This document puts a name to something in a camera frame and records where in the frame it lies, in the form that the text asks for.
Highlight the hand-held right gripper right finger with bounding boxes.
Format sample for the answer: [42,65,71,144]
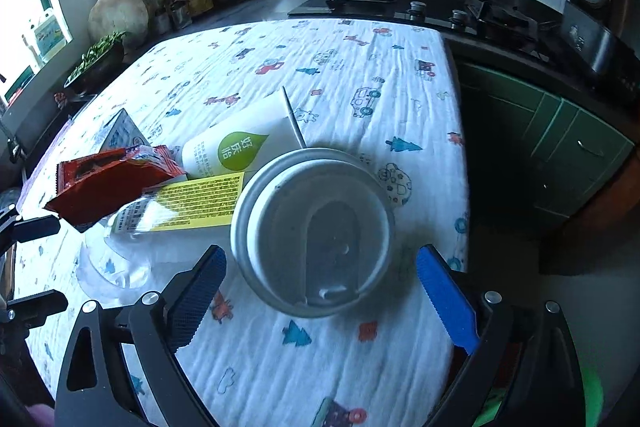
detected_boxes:
[416,244,586,427]

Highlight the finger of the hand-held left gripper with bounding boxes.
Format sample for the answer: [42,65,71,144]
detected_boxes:
[5,289,68,323]
[10,216,62,242]

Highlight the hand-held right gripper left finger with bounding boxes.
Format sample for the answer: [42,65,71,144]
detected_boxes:
[54,244,228,427]

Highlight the red snack wrapper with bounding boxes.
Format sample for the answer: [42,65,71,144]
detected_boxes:
[44,146,188,233]

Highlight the white lidded cup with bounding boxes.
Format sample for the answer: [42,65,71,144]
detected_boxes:
[230,148,396,319]

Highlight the clear plastic bag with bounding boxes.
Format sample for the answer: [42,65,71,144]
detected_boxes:
[75,207,156,303]

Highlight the clear package with yellow label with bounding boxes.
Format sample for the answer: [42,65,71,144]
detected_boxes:
[110,172,246,235]

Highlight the grey carton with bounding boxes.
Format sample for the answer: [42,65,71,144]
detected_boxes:
[102,108,151,152]

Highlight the white bottle with green label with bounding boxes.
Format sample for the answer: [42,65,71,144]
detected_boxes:
[181,97,301,180]

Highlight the bowl of green vegetables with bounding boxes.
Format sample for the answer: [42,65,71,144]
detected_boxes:
[64,32,128,95]

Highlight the green kitchen cabinet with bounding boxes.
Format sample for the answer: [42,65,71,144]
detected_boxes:
[457,59,636,220]

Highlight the white drinking straw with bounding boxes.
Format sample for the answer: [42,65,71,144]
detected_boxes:
[281,86,307,150]

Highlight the round wooden cutting board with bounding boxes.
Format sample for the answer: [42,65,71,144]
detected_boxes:
[88,0,151,50]

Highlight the white printed tablecloth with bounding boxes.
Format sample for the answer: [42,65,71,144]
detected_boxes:
[10,18,471,427]

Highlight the black rice cooker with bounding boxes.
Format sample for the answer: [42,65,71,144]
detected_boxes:
[556,0,618,78]

